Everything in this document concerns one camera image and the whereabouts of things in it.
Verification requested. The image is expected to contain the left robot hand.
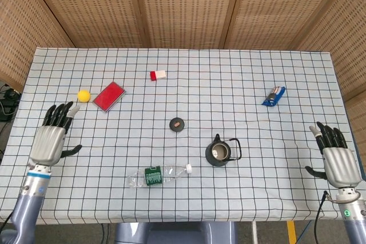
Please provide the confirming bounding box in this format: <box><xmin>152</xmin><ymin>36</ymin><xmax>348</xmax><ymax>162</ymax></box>
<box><xmin>29</xmin><ymin>101</ymin><xmax>83</xmax><ymax>167</ymax></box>

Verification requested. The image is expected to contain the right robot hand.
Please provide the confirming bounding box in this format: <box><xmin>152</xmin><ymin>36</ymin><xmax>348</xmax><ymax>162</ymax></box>
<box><xmin>304</xmin><ymin>121</ymin><xmax>362</xmax><ymax>190</ymax></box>

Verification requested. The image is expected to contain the small black round disc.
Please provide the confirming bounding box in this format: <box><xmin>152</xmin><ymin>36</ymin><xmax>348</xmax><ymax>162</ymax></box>
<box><xmin>169</xmin><ymin>117</ymin><xmax>185</xmax><ymax>133</ymax></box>

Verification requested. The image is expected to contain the yellow ball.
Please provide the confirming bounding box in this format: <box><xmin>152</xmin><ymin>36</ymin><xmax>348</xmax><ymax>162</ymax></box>
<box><xmin>77</xmin><ymin>89</ymin><xmax>92</xmax><ymax>104</ymax></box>

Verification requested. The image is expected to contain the red flat ink pad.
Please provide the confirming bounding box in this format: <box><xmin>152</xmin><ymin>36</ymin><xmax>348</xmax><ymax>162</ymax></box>
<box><xmin>93</xmin><ymin>81</ymin><xmax>128</xmax><ymax>113</ymax></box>

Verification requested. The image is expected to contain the blue snack packet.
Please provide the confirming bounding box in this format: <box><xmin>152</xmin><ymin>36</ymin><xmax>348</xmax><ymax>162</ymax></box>
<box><xmin>261</xmin><ymin>85</ymin><xmax>287</xmax><ymax>108</ymax></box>

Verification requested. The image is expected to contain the white table leg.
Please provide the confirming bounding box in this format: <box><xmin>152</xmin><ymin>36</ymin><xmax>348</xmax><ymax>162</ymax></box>
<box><xmin>250</xmin><ymin>221</ymin><xmax>258</xmax><ymax>244</ymax></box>

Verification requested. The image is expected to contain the clear bottle with green label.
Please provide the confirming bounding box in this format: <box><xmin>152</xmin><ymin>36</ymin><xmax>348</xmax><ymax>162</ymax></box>
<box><xmin>126</xmin><ymin>163</ymin><xmax>193</xmax><ymax>189</ymax></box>

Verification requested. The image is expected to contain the red and white small box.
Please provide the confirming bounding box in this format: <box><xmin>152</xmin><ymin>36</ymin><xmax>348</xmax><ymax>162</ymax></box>
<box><xmin>149</xmin><ymin>69</ymin><xmax>168</xmax><ymax>81</ymax></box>

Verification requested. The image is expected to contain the light blue checked tablecloth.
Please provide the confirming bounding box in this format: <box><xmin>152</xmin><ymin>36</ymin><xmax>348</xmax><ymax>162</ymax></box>
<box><xmin>0</xmin><ymin>46</ymin><xmax>366</xmax><ymax>226</ymax></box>

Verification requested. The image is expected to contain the grey robot torso base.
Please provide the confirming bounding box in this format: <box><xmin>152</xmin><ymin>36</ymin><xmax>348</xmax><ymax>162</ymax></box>
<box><xmin>114</xmin><ymin>221</ymin><xmax>238</xmax><ymax>244</ymax></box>

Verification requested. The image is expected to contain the woven wooden folding screen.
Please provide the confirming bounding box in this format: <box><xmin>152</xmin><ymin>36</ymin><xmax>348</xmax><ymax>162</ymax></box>
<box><xmin>0</xmin><ymin>0</ymin><xmax>366</xmax><ymax>145</ymax></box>

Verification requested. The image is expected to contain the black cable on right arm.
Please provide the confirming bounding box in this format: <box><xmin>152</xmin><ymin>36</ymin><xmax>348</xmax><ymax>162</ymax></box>
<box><xmin>312</xmin><ymin>190</ymin><xmax>337</xmax><ymax>244</ymax></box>

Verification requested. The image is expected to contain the black cables and power strip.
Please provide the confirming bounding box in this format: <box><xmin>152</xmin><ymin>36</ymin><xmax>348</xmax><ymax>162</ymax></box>
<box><xmin>0</xmin><ymin>83</ymin><xmax>22</xmax><ymax>122</ymax></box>

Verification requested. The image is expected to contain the black teapot with handle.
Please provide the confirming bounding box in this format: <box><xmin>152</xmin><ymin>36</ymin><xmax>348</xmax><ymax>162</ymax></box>
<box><xmin>204</xmin><ymin>133</ymin><xmax>243</xmax><ymax>168</ymax></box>

